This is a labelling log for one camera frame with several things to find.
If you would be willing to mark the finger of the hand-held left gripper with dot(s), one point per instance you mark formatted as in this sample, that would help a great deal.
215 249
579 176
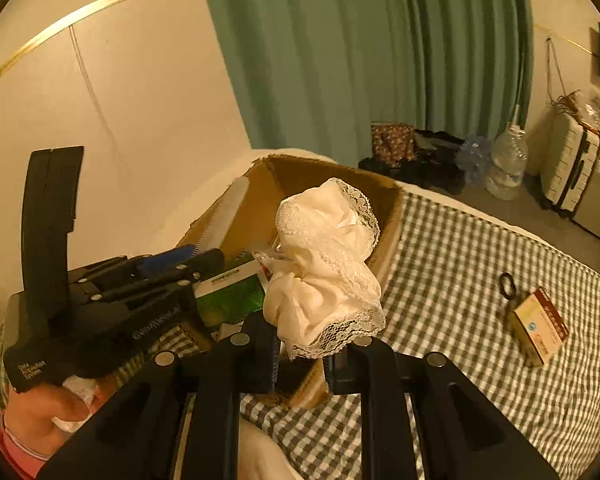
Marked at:
165 257
205 262

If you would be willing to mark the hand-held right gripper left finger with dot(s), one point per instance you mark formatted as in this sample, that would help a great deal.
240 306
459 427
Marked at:
266 360

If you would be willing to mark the clear plastic bags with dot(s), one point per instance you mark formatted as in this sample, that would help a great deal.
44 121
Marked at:
592 110

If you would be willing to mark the red and white box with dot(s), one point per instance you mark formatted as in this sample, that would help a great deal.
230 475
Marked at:
540 327

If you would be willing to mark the green curtain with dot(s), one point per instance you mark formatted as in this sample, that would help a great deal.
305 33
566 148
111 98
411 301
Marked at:
355 50

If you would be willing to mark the person's left hand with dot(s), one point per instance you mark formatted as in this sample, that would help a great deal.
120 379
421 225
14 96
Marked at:
35 415

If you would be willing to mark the person's leg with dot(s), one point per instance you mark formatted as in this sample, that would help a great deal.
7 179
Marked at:
267 452

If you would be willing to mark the brown patterned bag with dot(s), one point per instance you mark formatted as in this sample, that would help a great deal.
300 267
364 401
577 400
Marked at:
392 142

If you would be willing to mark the brown cardboard box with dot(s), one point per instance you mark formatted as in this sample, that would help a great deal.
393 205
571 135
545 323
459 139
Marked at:
260 195

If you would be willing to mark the black bag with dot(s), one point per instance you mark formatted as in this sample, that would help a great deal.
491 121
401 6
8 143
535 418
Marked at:
430 165

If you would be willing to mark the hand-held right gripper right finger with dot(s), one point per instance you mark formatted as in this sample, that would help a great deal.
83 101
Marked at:
337 375

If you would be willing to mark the large clear water bottle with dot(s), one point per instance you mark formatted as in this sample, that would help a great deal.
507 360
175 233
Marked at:
507 165

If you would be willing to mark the crushed blue plastic bottle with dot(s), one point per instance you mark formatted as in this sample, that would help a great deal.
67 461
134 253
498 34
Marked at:
472 160

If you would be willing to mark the grey checked blanket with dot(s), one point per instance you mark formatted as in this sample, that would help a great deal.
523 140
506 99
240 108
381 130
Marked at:
460 280

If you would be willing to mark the white suitcase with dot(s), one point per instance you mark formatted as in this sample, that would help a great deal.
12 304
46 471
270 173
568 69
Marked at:
570 160

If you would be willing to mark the white tissue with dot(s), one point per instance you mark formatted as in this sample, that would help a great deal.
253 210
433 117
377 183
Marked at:
77 400

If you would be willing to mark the white lace cloth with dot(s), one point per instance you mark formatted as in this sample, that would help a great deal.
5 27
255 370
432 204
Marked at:
325 265

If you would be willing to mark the green medicine box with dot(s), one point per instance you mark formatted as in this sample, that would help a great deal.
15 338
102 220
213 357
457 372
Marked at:
230 302

